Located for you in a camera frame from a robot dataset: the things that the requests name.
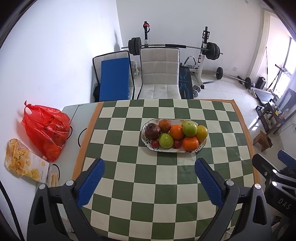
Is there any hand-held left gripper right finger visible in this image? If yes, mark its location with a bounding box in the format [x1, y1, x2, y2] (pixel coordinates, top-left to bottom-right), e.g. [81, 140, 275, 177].
[195, 158, 272, 241]

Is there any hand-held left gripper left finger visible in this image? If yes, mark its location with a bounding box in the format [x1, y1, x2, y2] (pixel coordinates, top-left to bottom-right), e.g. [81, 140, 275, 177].
[26, 158, 105, 241]

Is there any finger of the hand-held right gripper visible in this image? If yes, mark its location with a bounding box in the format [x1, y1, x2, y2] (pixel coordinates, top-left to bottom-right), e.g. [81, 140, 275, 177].
[277, 150, 296, 172]
[252, 153, 282, 184]

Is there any orange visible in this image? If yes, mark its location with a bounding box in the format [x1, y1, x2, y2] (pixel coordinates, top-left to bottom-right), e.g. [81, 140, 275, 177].
[182, 136, 199, 151]
[169, 124, 185, 139]

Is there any patterned oval ceramic plate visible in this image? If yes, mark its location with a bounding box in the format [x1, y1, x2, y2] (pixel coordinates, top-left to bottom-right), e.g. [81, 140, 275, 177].
[141, 118, 208, 153]

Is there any green apple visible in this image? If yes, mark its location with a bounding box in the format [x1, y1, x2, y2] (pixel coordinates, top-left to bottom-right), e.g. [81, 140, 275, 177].
[182, 120, 198, 137]

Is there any wooden stool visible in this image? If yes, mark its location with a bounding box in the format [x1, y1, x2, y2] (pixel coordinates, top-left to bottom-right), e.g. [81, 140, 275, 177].
[253, 130, 273, 153]

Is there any small beige packet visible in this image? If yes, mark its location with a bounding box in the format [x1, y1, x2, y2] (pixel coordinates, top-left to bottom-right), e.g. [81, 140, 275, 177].
[46, 170, 59, 188]

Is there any green checkered tablecloth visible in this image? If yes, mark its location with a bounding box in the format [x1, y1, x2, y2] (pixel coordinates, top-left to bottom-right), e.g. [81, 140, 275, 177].
[72, 99, 256, 240]

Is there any yellow lemon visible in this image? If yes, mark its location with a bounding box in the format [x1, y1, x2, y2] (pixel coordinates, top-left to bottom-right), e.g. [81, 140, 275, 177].
[195, 125, 208, 143]

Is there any black low table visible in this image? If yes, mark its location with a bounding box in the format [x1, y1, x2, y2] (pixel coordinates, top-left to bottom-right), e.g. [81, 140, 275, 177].
[255, 88, 296, 135]

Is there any red plastic bag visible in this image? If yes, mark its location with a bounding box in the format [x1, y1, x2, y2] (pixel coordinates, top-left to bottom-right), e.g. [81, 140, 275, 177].
[22, 100, 71, 162]

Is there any yellow snack packet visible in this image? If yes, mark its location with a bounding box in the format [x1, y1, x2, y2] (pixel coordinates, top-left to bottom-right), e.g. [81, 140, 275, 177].
[4, 138, 50, 182]

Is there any brown-red passion fruit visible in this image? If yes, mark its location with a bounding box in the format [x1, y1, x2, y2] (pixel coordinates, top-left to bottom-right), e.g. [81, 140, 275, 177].
[159, 119, 172, 133]

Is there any barbell with small plates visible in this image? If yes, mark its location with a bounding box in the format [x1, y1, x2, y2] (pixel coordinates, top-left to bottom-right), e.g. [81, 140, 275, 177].
[203, 67, 252, 90]

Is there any blue board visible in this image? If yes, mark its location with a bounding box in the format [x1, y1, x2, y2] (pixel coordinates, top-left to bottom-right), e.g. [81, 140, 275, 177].
[99, 57, 130, 102]

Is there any white squat rack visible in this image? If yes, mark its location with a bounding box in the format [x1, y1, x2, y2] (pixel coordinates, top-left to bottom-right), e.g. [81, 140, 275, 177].
[142, 21, 216, 90]

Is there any barbell with black plates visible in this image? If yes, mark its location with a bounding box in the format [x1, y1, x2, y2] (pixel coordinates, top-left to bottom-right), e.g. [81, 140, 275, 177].
[121, 37, 223, 61]

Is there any white padded chair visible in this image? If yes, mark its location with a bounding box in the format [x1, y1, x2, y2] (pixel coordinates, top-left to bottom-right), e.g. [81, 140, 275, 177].
[137, 47, 181, 100]

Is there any chair with blue board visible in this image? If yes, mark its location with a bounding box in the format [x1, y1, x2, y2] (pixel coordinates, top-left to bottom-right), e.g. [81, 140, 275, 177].
[92, 51, 136, 102]

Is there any black cable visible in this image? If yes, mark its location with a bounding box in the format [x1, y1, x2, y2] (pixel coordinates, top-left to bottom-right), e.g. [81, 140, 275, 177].
[0, 181, 25, 241]

